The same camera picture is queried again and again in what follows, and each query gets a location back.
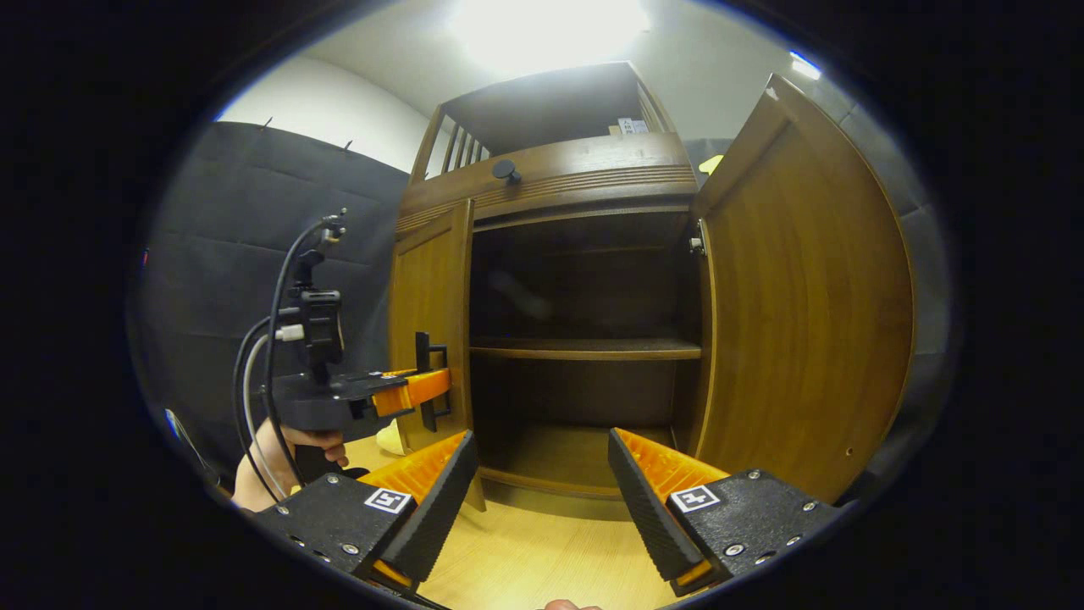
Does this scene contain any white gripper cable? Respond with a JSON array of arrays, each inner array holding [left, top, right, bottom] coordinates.
[[241, 326, 304, 501]]

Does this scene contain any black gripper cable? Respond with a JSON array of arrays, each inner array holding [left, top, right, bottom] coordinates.
[[233, 219, 340, 501]]

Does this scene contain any large ceiling light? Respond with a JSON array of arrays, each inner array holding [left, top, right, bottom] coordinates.
[[449, 0, 649, 73]]

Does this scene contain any wooden inner cabinet shelf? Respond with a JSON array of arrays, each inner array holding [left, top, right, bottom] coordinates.
[[470, 337, 704, 363]]

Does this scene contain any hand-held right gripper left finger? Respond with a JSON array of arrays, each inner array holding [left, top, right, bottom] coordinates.
[[254, 430, 480, 598]]

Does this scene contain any wooden shoe cabinet door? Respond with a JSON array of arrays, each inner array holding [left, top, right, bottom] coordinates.
[[688, 74, 917, 505], [388, 199, 488, 512]]

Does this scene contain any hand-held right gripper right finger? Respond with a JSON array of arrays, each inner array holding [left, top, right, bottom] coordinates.
[[607, 428, 848, 596]]

